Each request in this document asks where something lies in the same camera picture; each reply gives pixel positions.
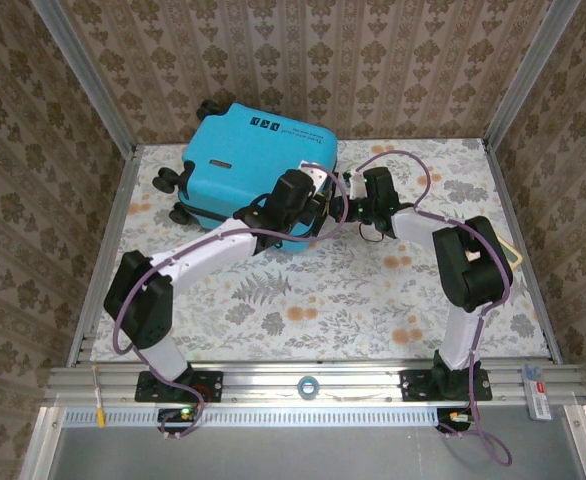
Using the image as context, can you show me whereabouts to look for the blue hard-shell suitcase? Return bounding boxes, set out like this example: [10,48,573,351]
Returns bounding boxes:
[155,99,339,256]

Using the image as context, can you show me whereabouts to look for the floral tablecloth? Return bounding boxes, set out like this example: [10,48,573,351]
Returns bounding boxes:
[90,138,554,362]

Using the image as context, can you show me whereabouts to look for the yellow calculator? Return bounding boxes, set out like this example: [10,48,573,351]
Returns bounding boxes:
[497,239,524,266]

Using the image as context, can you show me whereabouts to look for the blue tape roll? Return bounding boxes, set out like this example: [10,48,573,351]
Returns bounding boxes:
[296,375,320,401]

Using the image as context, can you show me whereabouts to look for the black connector board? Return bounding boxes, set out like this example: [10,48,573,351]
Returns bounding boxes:
[435,408,479,434]
[157,407,199,434]

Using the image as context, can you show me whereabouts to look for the grey metal panel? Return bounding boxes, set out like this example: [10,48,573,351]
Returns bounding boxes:
[47,424,586,480]

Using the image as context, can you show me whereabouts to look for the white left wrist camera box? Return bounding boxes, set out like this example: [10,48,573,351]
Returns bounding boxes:
[299,160,332,194]

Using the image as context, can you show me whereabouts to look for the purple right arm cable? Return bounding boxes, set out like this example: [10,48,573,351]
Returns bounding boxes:
[355,149,514,469]

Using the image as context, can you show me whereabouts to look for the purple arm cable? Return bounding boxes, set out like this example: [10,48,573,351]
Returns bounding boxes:
[355,149,514,469]
[112,164,349,441]

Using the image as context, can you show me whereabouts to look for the aluminium mounting rail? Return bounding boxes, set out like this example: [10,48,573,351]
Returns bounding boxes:
[42,364,586,407]

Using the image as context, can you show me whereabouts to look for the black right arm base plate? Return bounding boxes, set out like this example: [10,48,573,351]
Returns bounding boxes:
[400,369,493,403]

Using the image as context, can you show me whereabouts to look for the aluminium corner post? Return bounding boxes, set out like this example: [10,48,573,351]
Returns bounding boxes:
[483,0,583,149]
[30,0,137,154]

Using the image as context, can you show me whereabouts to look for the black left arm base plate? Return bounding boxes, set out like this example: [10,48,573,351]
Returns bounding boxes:
[135,370,224,404]

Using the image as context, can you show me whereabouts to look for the slotted white cable duct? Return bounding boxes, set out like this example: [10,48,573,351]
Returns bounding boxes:
[62,407,442,429]

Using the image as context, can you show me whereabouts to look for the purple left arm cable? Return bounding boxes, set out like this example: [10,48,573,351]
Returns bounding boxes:
[112,164,349,441]

